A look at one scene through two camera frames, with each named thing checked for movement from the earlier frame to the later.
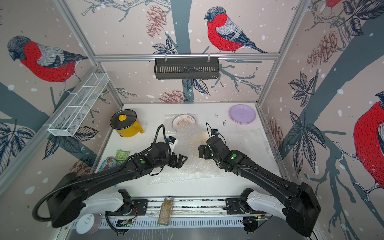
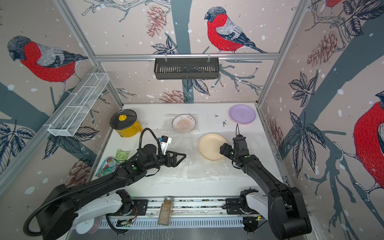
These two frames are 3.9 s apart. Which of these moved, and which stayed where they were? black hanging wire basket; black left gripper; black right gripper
Moved: black right gripper
Stayed: black left gripper; black hanging wire basket
